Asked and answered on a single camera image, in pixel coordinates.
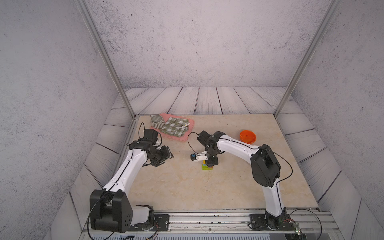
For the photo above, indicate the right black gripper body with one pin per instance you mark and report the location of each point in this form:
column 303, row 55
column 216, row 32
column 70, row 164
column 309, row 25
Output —
column 212, row 157

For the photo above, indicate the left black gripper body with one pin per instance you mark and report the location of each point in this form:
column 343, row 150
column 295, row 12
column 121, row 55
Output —
column 160, row 155

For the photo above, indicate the long green lego brick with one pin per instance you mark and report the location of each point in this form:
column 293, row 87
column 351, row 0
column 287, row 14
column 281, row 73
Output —
column 206, row 168

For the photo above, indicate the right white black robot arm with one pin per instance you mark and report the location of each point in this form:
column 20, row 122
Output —
column 265, row 166

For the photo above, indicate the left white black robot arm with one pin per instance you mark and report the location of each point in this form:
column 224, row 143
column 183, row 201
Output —
column 110, row 208

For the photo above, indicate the pink tray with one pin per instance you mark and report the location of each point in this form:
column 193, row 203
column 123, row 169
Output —
column 182, row 139

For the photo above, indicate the grey ribbed cup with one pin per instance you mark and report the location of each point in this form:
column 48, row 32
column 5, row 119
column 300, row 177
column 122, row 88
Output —
column 157, row 122

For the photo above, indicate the green checked cloth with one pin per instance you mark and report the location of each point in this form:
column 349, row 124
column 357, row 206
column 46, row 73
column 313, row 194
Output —
column 172, row 127

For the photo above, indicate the orange plastic bowl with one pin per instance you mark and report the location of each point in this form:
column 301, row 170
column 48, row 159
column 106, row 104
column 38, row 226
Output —
column 247, row 137

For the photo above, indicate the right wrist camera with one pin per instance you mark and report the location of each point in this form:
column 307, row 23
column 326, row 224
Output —
column 199, row 156

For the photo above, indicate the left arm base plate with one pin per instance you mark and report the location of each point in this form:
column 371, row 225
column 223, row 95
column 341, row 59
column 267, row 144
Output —
column 160, row 223

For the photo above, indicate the aluminium mounting rail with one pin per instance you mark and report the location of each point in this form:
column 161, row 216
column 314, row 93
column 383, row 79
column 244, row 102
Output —
column 310, row 224

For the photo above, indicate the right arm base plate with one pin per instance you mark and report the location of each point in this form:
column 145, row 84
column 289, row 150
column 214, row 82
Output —
column 266, row 222

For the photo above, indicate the left metal frame post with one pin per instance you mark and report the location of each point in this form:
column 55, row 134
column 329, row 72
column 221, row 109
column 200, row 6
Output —
column 86, row 14

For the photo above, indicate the metal frame post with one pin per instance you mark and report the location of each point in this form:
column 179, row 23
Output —
column 317, row 37
column 86, row 14

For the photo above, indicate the right metal frame post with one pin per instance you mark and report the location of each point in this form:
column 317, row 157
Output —
column 317, row 37

